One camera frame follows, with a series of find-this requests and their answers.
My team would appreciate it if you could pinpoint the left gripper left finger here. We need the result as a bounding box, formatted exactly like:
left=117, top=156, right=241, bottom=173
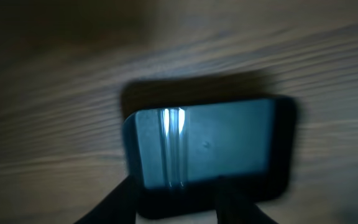
left=72, top=173, right=140, bottom=224

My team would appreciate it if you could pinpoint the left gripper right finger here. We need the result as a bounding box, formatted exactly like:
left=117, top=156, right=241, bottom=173
left=214, top=176, right=280, bottom=224

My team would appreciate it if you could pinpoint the clear test tube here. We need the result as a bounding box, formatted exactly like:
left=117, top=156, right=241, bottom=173
left=157, top=107, right=174, bottom=190
left=172, top=106, right=189, bottom=189

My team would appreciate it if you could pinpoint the black tray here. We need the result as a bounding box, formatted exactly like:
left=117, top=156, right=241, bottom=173
left=121, top=95, right=298, bottom=220

